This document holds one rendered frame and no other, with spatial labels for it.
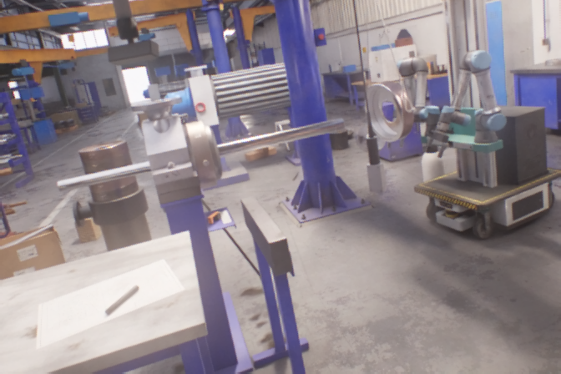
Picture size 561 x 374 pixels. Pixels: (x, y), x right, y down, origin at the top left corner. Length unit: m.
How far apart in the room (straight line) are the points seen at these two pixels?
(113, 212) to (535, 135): 3.30
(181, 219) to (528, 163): 2.59
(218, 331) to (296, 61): 2.51
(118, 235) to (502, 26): 5.64
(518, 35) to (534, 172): 3.70
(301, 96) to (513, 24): 3.92
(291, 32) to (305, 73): 0.38
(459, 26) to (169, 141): 2.31
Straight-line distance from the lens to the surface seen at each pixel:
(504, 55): 7.02
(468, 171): 3.76
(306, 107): 4.06
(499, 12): 7.01
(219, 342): 2.45
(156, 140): 2.23
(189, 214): 2.14
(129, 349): 1.31
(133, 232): 3.85
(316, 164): 4.16
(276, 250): 1.67
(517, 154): 3.57
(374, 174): 1.87
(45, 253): 4.20
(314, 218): 4.07
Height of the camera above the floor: 1.53
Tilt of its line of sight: 13 degrees down
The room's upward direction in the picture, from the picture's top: 10 degrees counter-clockwise
